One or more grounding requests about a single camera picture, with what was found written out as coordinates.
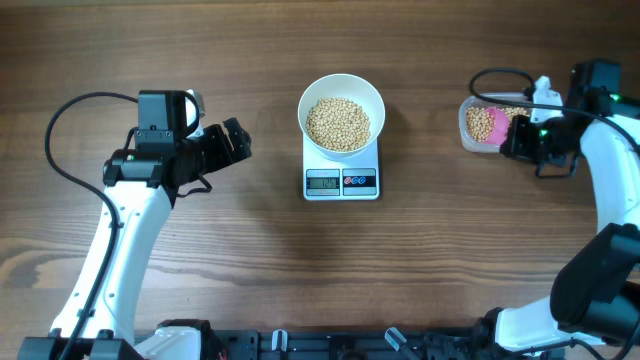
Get pink plastic scoop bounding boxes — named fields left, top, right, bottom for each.
left=483, top=107, right=510, bottom=146

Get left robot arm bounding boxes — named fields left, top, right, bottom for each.
left=18, top=90, right=252, bottom=359

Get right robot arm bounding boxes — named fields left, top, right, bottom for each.
left=466, top=59, right=639, bottom=359

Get soybeans in white bowl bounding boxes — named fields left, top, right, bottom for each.
left=304, top=98, right=371, bottom=152

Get white bowl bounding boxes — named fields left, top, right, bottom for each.
left=298, top=74, right=386, bottom=158

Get white digital kitchen scale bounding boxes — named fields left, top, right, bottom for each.
left=302, top=138, right=381, bottom=201

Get clear plastic container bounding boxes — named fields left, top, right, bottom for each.
left=458, top=96, right=530, bottom=153

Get pile of soybeans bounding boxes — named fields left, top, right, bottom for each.
left=471, top=110, right=528, bottom=135

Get left black cable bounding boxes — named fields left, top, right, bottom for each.
left=44, top=91, right=139, bottom=360

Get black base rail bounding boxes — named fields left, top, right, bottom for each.
left=118, top=327, right=566, bottom=360

